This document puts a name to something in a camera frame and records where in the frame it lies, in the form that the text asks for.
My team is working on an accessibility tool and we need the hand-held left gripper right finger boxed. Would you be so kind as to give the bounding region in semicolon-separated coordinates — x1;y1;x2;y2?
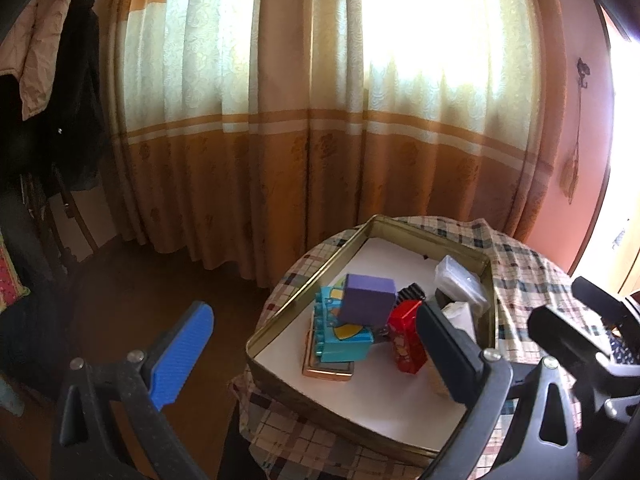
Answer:
415;302;581;480

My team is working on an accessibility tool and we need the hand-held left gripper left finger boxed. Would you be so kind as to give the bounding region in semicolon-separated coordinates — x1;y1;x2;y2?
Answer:
50;301;216;480

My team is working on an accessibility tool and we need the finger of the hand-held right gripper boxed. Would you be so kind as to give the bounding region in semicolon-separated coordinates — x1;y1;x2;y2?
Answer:
527;305;618;398
570;275;640;341

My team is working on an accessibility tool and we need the red toy block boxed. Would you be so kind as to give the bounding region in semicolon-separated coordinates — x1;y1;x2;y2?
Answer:
387;300;429;374

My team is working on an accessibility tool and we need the gold metal tray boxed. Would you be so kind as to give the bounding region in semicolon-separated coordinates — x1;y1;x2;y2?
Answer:
245;214;498;466

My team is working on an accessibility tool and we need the black comb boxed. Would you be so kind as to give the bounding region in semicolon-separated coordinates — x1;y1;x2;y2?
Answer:
395;282;427;307

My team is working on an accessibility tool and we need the grey translucent plastic box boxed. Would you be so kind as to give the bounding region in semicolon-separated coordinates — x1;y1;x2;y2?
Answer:
433;255;493;317

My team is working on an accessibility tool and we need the purple block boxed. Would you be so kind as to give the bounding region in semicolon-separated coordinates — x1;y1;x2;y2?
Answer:
340;273;398;328

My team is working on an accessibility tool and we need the teal toy block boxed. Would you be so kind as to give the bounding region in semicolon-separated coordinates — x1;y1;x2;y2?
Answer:
312;285;376;363

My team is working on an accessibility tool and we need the rose gold metal case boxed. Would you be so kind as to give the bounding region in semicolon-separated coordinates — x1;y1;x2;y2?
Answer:
301;320;356;382

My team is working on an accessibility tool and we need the blue patterned cloth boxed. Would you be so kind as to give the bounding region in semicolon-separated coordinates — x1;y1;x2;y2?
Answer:
607;330;640;366

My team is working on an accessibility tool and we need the plaid tablecloth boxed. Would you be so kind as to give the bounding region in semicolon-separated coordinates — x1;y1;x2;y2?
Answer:
230;215;616;480

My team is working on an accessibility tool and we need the bright window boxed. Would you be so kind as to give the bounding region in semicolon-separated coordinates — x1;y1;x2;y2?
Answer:
570;10;640;296

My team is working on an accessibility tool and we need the floral patterned cushion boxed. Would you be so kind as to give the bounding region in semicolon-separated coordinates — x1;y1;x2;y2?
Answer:
0;237;31;306

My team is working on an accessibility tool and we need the orange and cream curtain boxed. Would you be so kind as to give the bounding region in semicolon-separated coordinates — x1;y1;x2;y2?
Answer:
102;0;561;288

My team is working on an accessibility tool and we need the black hanging jacket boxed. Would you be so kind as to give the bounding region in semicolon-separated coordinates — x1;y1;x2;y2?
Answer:
47;0;108;191

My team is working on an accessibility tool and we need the beige hanging jacket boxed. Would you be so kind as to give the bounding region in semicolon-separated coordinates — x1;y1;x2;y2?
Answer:
0;0;76;121

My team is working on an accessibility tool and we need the wall hanging ornament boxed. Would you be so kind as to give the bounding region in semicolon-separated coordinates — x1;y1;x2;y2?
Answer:
562;57;591;206

